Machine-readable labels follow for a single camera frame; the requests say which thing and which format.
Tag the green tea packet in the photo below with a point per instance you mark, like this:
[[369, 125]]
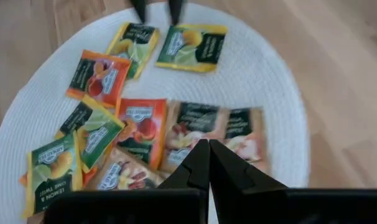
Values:
[[191, 46]]

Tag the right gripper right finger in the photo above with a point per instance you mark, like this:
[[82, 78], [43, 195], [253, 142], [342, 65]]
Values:
[[229, 174]]

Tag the beige tea packet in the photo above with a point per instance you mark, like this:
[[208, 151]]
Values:
[[244, 130], [123, 174], [191, 124]]

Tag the orange peach tea packet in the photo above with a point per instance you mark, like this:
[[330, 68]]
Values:
[[143, 130], [98, 77], [89, 177]]

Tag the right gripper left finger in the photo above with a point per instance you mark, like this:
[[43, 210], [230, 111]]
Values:
[[194, 174]]

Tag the white round woven placemat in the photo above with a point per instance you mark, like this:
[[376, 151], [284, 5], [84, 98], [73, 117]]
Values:
[[254, 77]]

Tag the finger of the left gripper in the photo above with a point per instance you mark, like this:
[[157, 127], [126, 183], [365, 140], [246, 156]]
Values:
[[176, 9], [140, 9]]

